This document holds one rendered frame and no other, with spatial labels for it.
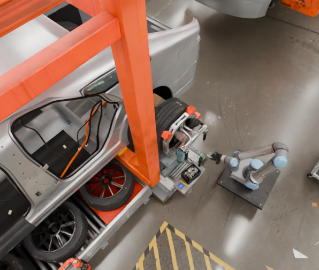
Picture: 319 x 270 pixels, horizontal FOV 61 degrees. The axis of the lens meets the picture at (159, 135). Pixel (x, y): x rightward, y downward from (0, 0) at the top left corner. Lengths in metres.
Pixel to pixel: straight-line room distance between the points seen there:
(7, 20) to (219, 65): 4.45
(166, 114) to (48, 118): 1.44
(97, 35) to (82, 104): 2.06
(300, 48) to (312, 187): 2.83
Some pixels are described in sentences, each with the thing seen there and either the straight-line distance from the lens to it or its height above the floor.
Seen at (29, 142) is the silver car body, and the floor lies 0.91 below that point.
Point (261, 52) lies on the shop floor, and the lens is 5.66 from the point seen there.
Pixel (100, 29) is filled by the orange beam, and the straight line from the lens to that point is 1.40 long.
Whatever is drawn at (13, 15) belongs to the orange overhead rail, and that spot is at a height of 3.00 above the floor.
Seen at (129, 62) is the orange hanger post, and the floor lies 2.45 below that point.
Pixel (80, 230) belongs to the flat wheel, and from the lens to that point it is 3.26.
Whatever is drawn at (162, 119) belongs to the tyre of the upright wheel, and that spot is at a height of 1.15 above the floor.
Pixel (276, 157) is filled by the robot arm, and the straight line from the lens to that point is 2.79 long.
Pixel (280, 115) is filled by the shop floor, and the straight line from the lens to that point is 4.72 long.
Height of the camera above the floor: 3.53
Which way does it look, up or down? 57 degrees down
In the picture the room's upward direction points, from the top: 4 degrees counter-clockwise
